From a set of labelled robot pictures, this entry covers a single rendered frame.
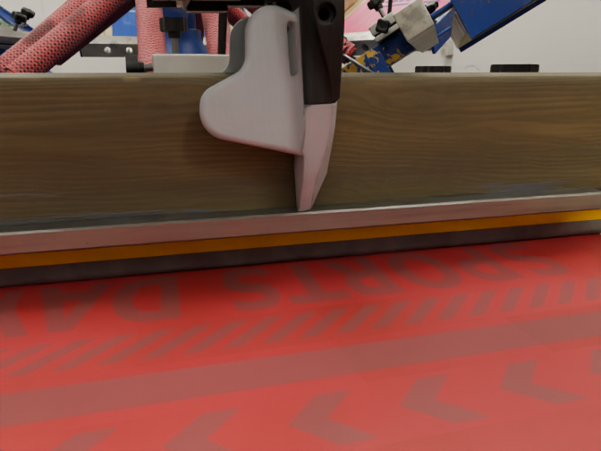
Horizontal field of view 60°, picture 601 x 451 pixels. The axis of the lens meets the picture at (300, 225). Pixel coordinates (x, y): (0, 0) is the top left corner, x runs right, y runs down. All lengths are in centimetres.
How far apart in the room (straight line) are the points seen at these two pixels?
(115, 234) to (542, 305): 19
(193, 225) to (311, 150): 6
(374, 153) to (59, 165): 15
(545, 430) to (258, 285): 14
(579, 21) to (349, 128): 287
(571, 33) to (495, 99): 284
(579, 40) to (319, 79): 288
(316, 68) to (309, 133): 3
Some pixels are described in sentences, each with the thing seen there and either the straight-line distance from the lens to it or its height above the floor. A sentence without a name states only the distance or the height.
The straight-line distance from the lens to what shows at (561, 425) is 18.
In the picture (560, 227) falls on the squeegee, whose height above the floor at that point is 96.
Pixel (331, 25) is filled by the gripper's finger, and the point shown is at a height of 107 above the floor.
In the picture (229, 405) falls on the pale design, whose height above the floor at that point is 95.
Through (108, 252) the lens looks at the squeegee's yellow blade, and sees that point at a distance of 27.
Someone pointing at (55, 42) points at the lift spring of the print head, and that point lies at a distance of 113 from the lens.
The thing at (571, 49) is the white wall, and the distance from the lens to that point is 312.
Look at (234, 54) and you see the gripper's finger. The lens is 29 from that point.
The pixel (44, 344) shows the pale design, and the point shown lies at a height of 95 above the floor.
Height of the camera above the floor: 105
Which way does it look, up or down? 16 degrees down
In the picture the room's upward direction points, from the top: straight up
